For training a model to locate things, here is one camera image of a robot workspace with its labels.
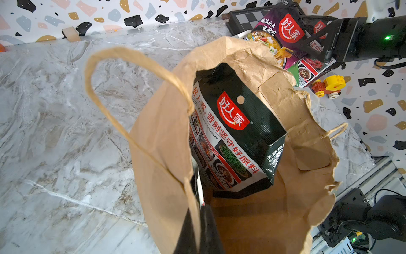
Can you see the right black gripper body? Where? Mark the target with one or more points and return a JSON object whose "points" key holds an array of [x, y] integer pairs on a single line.
{"points": [[340, 40]]}

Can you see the purple condiment packet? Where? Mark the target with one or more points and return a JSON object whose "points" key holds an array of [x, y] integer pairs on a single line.
{"points": [[282, 30]]}

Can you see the black condiment packet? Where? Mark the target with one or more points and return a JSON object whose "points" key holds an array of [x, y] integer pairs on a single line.
{"points": [[236, 140], [196, 183]]}

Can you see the brown paper bag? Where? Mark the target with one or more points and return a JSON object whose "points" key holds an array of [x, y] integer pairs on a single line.
{"points": [[277, 220]]}

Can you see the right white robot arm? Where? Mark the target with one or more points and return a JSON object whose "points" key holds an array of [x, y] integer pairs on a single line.
{"points": [[378, 33]]}

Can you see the yellow red toy car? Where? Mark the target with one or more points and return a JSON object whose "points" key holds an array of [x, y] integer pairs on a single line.
{"points": [[330, 87]]}

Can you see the black white checkerboard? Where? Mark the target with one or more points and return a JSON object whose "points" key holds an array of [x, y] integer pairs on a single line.
{"points": [[245, 20]]}

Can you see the orange small object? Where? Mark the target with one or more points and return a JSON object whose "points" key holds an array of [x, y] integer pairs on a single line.
{"points": [[1, 47]]}

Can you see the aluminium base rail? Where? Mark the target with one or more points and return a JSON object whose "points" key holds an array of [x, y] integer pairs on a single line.
{"points": [[368, 215]]}

